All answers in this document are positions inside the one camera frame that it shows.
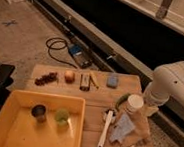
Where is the light blue towel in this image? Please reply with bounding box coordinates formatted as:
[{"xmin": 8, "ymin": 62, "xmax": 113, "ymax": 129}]
[{"xmin": 109, "ymin": 113, "xmax": 135, "ymax": 143}]

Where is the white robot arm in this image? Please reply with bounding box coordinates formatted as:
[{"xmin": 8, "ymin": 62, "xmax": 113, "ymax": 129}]
[{"xmin": 143, "ymin": 61, "xmax": 184, "ymax": 117}]

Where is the green plastic cup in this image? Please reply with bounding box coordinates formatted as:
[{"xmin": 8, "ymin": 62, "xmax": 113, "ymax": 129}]
[{"xmin": 54, "ymin": 108, "xmax": 69, "ymax": 126}]

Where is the metal cup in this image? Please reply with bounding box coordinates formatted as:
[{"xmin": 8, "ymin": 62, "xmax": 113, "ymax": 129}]
[{"xmin": 31, "ymin": 105, "xmax": 46, "ymax": 122}]

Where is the yellow banana toy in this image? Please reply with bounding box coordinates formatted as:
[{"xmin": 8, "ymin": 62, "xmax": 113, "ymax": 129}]
[{"xmin": 90, "ymin": 71, "xmax": 99, "ymax": 89}]

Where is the blue sponge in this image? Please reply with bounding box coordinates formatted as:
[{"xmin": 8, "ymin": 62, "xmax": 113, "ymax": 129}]
[{"xmin": 106, "ymin": 75, "xmax": 119, "ymax": 89}]

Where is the blue power device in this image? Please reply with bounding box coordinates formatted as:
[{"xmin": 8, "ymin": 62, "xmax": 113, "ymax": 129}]
[{"xmin": 68, "ymin": 44, "xmax": 92, "ymax": 69}]

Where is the orange toy fruit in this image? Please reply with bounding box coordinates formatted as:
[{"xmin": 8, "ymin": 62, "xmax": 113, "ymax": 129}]
[{"xmin": 64, "ymin": 70, "xmax": 75, "ymax": 84}]

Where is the green curved vegetable toy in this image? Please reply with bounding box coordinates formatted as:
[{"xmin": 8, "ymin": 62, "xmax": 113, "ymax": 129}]
[{"xmin": 115, "ymin": 93, "xmax": 130, "ymax": 110}]

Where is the white lidded jar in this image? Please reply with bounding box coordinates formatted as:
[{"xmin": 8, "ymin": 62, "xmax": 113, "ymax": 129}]
[{"xmin": 126, "ymin": 94, "xmax": 144, "ymax": 114}]

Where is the purple grape bunch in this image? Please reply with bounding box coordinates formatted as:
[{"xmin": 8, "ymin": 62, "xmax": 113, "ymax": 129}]
[{"xmin": 34, "ymin": 72, "xmax": 58, "ymax": 86}]

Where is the yellow plastic tub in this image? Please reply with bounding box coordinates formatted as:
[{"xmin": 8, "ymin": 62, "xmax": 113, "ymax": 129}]
[{"xmin": 0, "ymin": 90, "xmax": 86, "ymax": 147}]

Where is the black cable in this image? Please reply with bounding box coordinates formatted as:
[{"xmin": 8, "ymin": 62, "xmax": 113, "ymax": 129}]
[{"xmin": 42, "ymin": 35, "xmax": 81, "ymax": 69}]

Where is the white handled brush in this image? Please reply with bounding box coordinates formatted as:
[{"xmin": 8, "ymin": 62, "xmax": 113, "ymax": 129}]
[{"xmin": 97, "ymin": 109, "xmax": 114, "ymax": 147}]

